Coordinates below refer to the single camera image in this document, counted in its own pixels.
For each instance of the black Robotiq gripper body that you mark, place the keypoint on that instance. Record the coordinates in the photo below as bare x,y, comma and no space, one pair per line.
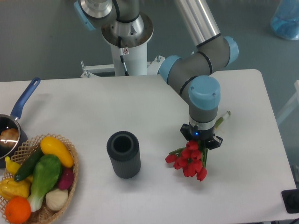
197,134

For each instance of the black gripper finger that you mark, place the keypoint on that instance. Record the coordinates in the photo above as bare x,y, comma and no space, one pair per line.
185,130
214,142

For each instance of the red tulip bouquet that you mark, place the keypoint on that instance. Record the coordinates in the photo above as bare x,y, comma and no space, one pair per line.
191,159

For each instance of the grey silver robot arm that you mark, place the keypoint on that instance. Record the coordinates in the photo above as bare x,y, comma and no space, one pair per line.
190,78

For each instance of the dark grey ribbed vase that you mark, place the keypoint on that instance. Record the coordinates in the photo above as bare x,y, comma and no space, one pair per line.
124,153

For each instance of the black device at edge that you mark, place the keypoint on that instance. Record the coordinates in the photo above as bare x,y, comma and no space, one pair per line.
291,200

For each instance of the yellow squash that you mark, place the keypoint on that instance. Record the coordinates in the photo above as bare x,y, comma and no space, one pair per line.
51,145

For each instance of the blue glass flask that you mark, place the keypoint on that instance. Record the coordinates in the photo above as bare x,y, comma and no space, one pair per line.
285,21

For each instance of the green bok choy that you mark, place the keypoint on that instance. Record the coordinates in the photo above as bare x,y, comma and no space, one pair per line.
45,176

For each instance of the white garlic bulb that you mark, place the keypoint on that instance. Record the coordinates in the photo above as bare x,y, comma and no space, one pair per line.
56,199

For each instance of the green cucumber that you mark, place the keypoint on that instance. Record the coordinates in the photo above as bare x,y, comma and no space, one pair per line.
28,166

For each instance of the brown bread roll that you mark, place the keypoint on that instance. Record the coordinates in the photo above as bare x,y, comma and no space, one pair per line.
9,138

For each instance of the yellow banana pepper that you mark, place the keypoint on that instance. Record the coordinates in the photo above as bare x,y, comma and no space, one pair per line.
11,168

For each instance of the yellow gourd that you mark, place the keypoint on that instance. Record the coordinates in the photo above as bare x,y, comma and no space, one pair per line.
9,188

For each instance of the orange fruit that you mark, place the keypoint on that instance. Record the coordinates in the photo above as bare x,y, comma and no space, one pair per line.
17,210

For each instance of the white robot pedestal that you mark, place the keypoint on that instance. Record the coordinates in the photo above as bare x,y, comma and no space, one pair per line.
129,49

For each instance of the blue handled saucepan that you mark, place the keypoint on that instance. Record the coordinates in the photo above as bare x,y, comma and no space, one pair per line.
12,120

